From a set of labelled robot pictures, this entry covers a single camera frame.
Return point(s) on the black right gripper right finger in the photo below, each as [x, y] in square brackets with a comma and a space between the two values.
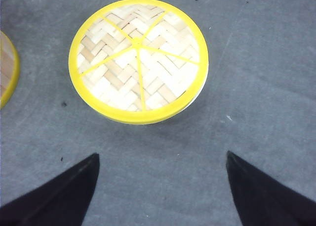
[261, 200]

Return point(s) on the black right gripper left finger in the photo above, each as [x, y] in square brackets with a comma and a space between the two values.
[62, 201]

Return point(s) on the bamboo steamer drawer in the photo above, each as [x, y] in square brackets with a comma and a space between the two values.
[9, 69]

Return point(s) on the woven bamboo steamer lid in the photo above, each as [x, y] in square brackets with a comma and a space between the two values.
[138, 61]

